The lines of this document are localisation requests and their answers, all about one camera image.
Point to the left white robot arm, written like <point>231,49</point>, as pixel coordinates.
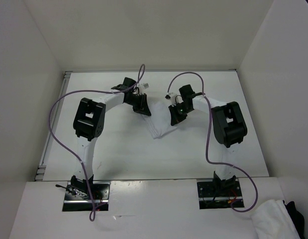
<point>89,124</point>

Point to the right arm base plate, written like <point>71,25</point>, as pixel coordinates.
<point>212,198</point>

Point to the dark navy cloth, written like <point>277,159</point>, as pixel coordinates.
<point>297,218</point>

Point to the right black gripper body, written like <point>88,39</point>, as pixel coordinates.
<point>183,107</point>

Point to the white skirt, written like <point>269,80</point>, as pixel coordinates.
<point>159,123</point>

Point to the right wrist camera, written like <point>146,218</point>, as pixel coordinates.
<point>172,97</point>

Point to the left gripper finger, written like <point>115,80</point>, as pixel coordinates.
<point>144,106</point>
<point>139,109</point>

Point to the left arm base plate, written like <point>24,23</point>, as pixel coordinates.
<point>76,201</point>

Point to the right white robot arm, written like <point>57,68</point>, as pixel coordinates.
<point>228,128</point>

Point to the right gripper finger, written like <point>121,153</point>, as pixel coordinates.
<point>174,115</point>
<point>181,117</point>

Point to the aluminium table edge rail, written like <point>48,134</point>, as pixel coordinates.
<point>51,118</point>

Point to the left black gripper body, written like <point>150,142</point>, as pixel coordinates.
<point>133,97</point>

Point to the white folded cloth pile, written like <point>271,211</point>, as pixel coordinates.
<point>271,220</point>

